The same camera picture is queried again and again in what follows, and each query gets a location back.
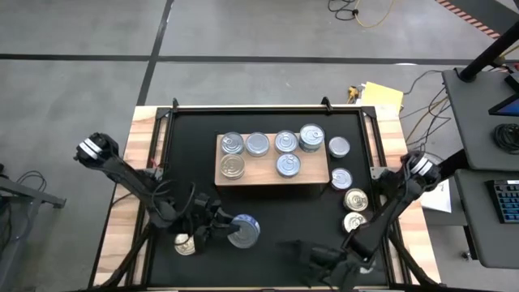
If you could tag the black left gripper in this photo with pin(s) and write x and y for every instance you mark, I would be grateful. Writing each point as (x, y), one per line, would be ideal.
(200, 215)

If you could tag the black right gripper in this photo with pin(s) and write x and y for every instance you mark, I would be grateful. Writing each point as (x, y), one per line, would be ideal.
(332, 263)

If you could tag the teal skipjack tuna can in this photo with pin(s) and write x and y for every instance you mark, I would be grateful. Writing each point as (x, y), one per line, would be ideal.
(232, 142)
(310, 151)
(311, 136)

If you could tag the silver-lid can white green label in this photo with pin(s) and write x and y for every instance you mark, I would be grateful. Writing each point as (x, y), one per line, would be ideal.
(288, 165)
(339, 147)

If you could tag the green Bumble Bee tuna can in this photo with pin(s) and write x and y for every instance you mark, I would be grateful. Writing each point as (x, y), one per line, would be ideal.
(257, 144)

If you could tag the red can with silver lid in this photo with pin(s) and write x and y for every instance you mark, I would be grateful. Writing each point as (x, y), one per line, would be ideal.
(286, 141)
(341, 179)

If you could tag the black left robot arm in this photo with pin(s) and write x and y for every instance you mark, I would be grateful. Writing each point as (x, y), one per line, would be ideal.
(129, 178)

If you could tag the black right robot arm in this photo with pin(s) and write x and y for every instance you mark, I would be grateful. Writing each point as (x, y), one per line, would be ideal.
(389, 211)

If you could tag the wooden shelf with black legs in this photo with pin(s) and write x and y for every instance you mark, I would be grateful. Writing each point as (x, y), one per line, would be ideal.
(263, 174)

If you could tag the black table mat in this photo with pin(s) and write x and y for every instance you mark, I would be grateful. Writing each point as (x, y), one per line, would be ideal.
(284, 121)

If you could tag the white paper sheet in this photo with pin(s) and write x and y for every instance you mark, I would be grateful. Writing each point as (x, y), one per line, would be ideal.
(440, 200)

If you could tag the grey desk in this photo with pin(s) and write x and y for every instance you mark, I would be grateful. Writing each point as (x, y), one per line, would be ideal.
(474, 121)
(474, 227)

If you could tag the yellow black plug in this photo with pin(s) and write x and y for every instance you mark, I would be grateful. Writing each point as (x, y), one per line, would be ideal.
(353, 94)

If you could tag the yellow envelope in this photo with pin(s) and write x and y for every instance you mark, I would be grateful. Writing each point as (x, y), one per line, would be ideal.
(381, 95)

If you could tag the grey metal stand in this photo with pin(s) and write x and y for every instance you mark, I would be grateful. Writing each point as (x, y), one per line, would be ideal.
(24, 194)

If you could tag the black keyboard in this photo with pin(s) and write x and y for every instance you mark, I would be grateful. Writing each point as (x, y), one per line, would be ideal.
(504, 200)

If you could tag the black tablet screen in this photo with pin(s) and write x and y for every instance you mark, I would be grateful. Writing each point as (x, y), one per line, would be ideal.
(509, 107)

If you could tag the black pole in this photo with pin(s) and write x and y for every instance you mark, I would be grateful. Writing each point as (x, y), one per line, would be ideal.
(490, 52)

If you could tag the silver metal bracket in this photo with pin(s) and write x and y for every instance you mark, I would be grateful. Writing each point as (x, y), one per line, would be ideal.
(377, 172)

